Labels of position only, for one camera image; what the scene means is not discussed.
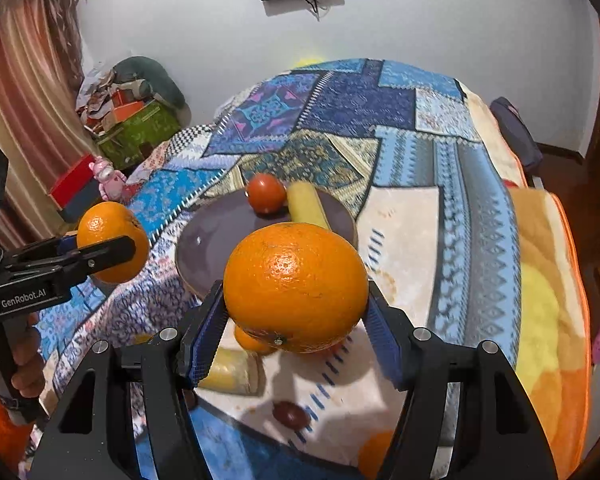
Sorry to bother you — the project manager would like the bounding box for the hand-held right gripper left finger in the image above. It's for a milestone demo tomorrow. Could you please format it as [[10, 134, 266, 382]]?
[[29, 280, 227, 480]]

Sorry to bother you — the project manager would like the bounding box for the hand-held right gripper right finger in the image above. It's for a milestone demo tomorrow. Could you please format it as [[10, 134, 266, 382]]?
[[364, 282, 558, 480]]

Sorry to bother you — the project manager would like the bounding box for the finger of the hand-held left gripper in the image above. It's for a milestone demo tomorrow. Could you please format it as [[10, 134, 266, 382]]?
[[2, 236, 137, 287], [27, 232, 81, 257]]

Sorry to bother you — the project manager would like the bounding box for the small orange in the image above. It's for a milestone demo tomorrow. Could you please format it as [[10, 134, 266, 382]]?
[[357, 431, 396, 480], [76, 201, 151, 285], [233, 324, 279, 356]]

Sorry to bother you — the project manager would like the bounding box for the dark brown plate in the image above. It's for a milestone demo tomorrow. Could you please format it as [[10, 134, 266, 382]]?
[[175, 187, 358, 297]]

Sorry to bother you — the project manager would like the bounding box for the large orange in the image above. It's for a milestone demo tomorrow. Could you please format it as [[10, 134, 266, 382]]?
[[223, 223, 369, 354]]

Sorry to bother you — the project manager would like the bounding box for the person's left hand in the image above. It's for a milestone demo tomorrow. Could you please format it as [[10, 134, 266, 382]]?
[[11, 311, 47, 402]]

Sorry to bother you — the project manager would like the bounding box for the yellow banana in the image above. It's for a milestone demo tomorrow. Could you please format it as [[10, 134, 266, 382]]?
[[197, 347, 265, 396], [286, 181, 332, 232]]

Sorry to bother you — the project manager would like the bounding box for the red storage box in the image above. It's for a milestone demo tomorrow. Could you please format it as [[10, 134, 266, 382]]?
[[49, 154, 103, 223]]

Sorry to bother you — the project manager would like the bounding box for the pink plush toy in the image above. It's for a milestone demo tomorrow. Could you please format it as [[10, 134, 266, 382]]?
[[89, 156, 128, 202]]

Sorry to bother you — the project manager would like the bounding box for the dark red date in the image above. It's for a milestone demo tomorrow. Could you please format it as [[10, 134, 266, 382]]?
[[272, 401, 312, 430]]

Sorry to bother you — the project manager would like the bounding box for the green patterned box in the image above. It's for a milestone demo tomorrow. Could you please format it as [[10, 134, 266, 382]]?
[[96, 100, 183, 171]]

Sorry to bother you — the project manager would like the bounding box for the striped brown curtain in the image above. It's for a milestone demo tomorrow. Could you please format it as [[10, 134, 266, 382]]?
[[0, 0, 98, 251]]

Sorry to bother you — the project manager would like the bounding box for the red tomato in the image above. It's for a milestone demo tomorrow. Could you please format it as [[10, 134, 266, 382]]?
[[246, 174, 287, 216]]

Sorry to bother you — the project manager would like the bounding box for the pile of crumpled papers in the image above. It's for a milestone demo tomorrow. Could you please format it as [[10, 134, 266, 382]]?
[[75, 62, 153, 136]]

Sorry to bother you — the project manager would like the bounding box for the orange yellow fleece blanket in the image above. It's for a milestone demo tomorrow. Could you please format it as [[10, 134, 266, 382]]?
[[500, 187, 594, 472]]

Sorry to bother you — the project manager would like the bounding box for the blue patchwork blanket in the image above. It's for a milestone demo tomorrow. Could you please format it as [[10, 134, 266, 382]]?
[[30, 57, 531, 480]]

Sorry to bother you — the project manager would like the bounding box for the grey green pillow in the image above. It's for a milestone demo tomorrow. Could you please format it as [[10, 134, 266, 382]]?
[[112, 56, 187, 110]]

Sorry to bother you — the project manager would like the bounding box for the dark purple bag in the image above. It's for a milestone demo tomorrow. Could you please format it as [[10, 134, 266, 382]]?
[[489, 96, 545, 177]]

